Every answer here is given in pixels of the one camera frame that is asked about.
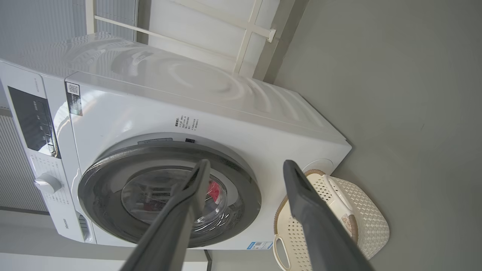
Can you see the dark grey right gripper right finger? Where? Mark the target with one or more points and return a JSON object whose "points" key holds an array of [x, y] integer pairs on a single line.
{"points": [[316, 226]]}

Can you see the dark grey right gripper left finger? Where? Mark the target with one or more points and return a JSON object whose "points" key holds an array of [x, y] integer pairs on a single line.
{"points": [[173, 226]]}

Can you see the black round washer door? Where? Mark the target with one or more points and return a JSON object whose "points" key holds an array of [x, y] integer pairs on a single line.
{"points": [[98, 199]]}

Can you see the cream perforated laundry basket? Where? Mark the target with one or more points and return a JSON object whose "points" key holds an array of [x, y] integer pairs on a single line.
{"points": [[369, 222]]}

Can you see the white front-load washing machine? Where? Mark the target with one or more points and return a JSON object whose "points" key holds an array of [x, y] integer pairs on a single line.
{"points": [[131, 113]]}

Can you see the blue energy label sticker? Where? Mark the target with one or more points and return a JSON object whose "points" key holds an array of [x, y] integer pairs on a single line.
{"points": [[260, 245]]}

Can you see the round white filter cover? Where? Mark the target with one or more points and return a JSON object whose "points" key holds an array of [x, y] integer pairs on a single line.
{"points": [[320, 165]]}

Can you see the small printed text sticker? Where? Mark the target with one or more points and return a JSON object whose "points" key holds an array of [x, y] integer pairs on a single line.
{"points": [[186, 123]]}

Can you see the white control knob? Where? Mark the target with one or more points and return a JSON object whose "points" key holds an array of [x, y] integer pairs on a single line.
{"points": [[48, 183]]}

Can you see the black QR code sticker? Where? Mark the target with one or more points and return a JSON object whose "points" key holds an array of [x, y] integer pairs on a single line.
{"points": [[73, 99]]}

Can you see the black control display panel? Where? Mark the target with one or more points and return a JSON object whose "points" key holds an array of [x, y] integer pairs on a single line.
{"points": [[32, 120]]}

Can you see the white metal railing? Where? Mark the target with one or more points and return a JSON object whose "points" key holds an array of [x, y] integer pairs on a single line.
{"points": [[246, 37]]}

